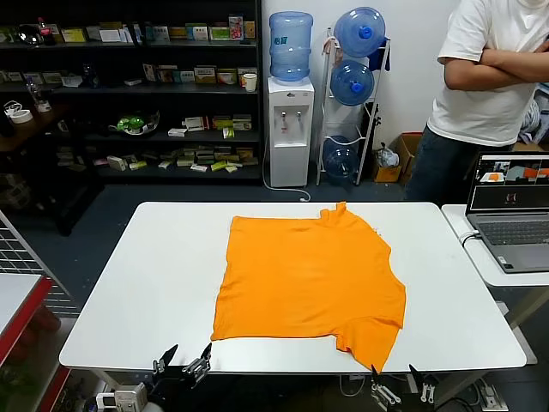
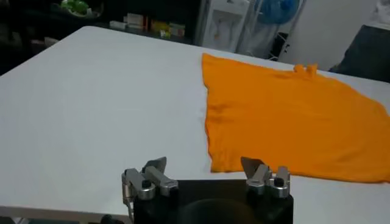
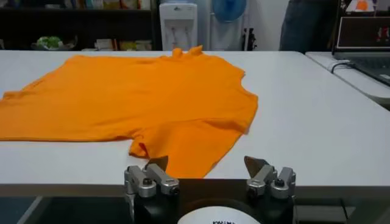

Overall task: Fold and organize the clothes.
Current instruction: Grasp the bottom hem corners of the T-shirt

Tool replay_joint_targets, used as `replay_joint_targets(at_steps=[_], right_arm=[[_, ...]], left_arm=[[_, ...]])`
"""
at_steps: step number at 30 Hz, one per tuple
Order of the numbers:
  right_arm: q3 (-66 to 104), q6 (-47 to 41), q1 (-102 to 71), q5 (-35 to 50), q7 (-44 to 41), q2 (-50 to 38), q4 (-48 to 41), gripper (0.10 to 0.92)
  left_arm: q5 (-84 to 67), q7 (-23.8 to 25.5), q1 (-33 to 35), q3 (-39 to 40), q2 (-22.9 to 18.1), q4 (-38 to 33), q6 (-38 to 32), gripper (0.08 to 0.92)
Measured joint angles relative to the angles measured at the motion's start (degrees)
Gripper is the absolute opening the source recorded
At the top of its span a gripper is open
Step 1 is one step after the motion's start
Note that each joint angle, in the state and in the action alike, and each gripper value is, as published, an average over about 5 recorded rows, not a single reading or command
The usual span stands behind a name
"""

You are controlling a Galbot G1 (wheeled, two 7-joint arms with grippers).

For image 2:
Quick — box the black shelving unit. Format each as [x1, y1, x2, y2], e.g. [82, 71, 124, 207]
[0, 0, 202, 75]

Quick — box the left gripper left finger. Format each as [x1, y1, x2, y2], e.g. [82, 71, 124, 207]
[121, 156, 179, 205]

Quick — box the white wire jug rack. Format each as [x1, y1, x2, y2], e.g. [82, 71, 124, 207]
[236, 0, 307, 60]

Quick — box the yellow green box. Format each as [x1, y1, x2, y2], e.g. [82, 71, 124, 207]
[151, 19, 171, 39]

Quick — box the person in white shirt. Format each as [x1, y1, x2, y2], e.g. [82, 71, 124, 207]
[328, 0, 390, 83]

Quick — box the yellow white box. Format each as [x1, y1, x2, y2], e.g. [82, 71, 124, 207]
[169, 23, 186, 38]

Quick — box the flat white box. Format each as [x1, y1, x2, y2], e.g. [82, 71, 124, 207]
[108, 20, 127, 30]

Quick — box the glass bowl with green packets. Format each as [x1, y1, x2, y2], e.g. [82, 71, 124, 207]
[51, 0, 103, 19]

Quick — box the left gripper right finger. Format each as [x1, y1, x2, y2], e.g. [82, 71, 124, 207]
[240, 156, 291, 199]

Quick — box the orange t-shirt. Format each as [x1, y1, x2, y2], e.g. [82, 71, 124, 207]
[201, 53, 390, 184]

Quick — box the white water dispenser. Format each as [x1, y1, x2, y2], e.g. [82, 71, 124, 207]
[199, 0, 251, 53]

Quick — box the white red medicine box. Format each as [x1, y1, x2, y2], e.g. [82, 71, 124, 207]
[126, 13, 149, 30]

